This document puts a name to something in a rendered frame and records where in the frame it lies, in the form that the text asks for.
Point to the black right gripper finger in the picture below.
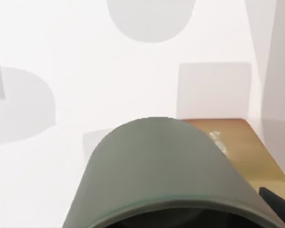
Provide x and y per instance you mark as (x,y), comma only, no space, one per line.
(276,202)

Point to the grey-green cup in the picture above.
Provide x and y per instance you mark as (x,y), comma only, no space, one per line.
(154,161)

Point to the flat yellow square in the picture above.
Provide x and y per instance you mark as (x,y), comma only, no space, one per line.
(251,154)

